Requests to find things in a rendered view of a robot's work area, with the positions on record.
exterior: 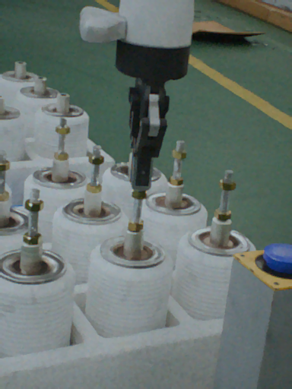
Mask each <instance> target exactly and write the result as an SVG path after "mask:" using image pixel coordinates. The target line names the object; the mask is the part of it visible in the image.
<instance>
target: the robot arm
mask: <svg viewBox="0 0 292 389"><path fill-rule="evenodd" d="M193 20H194V0H121V1H120V5H119V13H113V12H109V11H104V10H102V9H99V8H96V7H91V6H87V7H85V8H83V10H82V12H81V17H80V32H81V38H82V40H84V41H87V42H92V43H109V42H112V41H114V40H117V41H116V62H115V66H116V69H117V70H118V71H119V73H121V74H124V75H126V76H129V77H135V87H130V88H129V97H128V99H129V103H130V107H129V128H130V132H129V137H130V139H131V140H132V141H131V142H130V148H131V149H132V162H131V170H130V179H129V180H130V183H131V187H132V189H134V190H142V191H147V190H150V189H151V185H152V177H153V168H154V158H158V157H159V156H160V150H161V146H162V143H163V139H164V135H165V133H166V129H167V126H168V123H167V119H165V115H166V113H167V112H168V109H169V101H170V98H169V96H168V95H166V90H165V89H164V84H165V82H166V81H168V80H179V79H181V78H183V77H185V76H186V74H187V69H188V63H189V55H190V48H191V41H192V28H193Z"/></svg>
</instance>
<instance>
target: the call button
mask: <svg viewBox="0 0 292 389"><path fill-rule="evenodd" d="M263 257H264V259H265V260H266V264H267V266H268V267H270V268H271V269H273V270H276V271H278V272H282V273H289V274H290V273H292V245H288V244H273V245H268V246H266V247H265V250H264V254H263Z"/></svg>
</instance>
